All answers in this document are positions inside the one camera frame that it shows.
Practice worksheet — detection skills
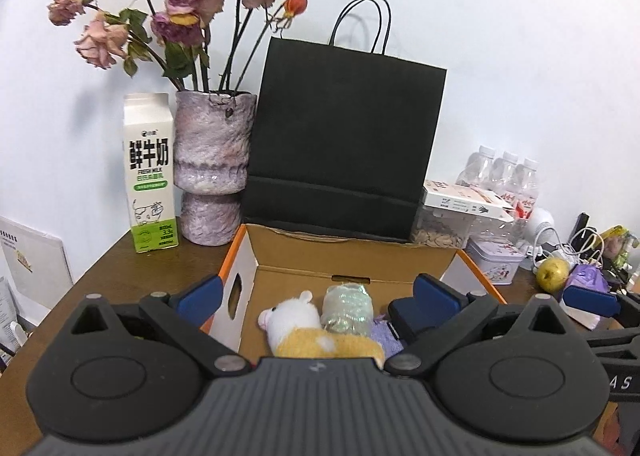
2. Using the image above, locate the purple plastic bag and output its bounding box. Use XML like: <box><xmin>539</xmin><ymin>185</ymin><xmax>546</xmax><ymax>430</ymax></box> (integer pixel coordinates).
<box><xmin>558</xmin><ymin>263</ymin><xmax>610</xmax><ymax>327</ymax></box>

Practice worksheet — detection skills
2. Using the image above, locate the mottled purple ceramic vase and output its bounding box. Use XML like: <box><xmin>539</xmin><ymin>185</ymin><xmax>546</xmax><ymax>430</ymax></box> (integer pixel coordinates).
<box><xmin>173</xmin><ymin>89</ymin><xmax>258</xmax><ymax>247</ymax></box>

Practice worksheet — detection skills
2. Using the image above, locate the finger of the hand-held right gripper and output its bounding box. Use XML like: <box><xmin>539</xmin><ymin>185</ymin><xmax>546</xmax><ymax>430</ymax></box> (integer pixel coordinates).
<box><xmin>565</xmin><ymin>284</ymin><xmax>640</xmax><ymax>330</ymax></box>
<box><xmin>585</xmin><ymin>327</ymin><xmax>640</xmax><ymax>361</ymax></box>

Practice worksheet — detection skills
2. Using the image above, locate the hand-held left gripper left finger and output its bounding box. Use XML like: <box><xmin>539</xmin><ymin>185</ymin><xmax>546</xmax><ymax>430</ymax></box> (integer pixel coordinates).
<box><xmin>69</xmin><ymin>275</ymin><xmax>254</xmax><ymax>378</ymax></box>

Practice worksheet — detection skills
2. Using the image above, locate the yellow-green apple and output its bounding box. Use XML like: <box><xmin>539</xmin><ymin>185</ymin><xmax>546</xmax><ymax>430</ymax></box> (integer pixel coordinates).
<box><xmin>535</xmin><ymin>257</ymin><xmax>571</xmax><ymax>294</ymax></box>

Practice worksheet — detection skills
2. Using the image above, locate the white charger cable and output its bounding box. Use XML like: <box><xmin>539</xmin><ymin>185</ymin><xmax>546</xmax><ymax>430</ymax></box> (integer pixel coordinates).
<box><xmin>549</xmin><ymin>227</ymin><xmax>607</xmax><ymax>268</ymax></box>

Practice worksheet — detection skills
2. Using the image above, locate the white green milk carton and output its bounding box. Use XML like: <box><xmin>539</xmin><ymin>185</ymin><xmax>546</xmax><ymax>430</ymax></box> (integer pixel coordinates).
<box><xmin>122</xmin><ymin>92</ymin><xmax>180</xmax><ymax>255</ymax></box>

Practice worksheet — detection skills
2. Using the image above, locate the flat white carton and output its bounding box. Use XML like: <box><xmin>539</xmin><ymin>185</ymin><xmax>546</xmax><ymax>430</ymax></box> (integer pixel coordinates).
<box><xmin>421</xmin><ymin>179</ymin><xmax>516</xmax><ymax>220</ymax></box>

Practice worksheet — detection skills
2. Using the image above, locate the red cardboard box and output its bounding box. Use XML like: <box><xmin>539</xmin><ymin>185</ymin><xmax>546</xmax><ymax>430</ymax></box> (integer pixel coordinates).
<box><xmin>199</xmin><ymin>223</ymin><xmax>509</xmax><ymax>362</ymax></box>

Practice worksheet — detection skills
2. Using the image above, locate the iridescent package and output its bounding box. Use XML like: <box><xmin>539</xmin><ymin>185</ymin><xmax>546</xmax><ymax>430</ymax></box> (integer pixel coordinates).
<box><xmin>319</xmin><ymin>284</ymin><xmax>374</xmax><ymax>337</ymax></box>

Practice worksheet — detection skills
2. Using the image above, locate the black charger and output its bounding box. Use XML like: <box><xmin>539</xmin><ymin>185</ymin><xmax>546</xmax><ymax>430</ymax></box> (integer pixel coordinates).
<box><xmin>573</xmin><ymin>212</ymin><xmax>599</xmax><ymax>250</ymax></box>

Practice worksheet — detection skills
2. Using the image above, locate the white yellow plush toy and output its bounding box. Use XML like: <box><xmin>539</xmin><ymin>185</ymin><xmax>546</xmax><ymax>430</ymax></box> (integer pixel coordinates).
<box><xmin>257</xmin><ymin>289</ymin><xmax>386</xmax><ymax>368</ymax></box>

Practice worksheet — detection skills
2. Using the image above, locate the white printed packet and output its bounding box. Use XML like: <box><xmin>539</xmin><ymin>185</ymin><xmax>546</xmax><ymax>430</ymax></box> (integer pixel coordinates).
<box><xmin>0</xmin><ymin>276</ymin><xmax>32</xmax><ymax>373</ymax></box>

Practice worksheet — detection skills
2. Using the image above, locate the colourful snack packet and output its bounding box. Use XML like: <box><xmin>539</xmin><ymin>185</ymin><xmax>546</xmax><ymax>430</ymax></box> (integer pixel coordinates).
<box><xmin>597</xmin><ymin>224</ymin><xmax>640</xmax><ymax>270</ymax></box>

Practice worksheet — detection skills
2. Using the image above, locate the small white fan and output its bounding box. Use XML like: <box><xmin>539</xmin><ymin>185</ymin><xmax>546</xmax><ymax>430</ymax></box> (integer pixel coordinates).
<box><xmin>524</xmin><ymin>208</ymin><xmax>559</xmax><ymax>247</ymax></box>

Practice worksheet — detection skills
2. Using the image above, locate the clear plastic container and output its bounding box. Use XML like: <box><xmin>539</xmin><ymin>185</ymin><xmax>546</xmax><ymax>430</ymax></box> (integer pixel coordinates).
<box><xmin>410</xmin><ymin>205</ymin><xmax>476</xmax><ymax>250</ymax></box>

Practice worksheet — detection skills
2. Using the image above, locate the dark blue zip case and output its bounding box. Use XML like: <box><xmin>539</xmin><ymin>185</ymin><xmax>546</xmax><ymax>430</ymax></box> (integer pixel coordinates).
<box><xmin>388</xmin><ymin>296</ymin><xmax>419</xmax><ymax>345</ymax></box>

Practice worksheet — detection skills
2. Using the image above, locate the small printed tin box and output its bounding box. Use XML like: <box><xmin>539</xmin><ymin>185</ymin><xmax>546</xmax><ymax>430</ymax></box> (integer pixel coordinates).
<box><xmin>464</xmin><ymin>235</ymin><xmax>527</xmax><ymax>286</ymax></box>

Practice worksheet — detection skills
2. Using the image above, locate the purple drawstring pouch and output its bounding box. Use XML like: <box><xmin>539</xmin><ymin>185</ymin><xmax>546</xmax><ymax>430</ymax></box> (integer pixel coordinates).
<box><xmin>370</xmin><ymin>315</ymin><xmax>405</xmax><ymax>357</ymax></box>

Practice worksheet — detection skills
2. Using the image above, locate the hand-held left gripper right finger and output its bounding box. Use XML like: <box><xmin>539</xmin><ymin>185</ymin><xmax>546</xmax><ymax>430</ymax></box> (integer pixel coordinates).
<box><xmin>383</xmin><ymin>273</ymin><xmax>572</xmax><ymax>379</ymax></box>

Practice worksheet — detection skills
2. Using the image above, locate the black paper bag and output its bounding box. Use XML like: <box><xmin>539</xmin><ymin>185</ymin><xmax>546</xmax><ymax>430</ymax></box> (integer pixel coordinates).
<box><xmin>241</xmin><ymin>0</ymin><xmax>448</xmax><ymax>243</ymax></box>

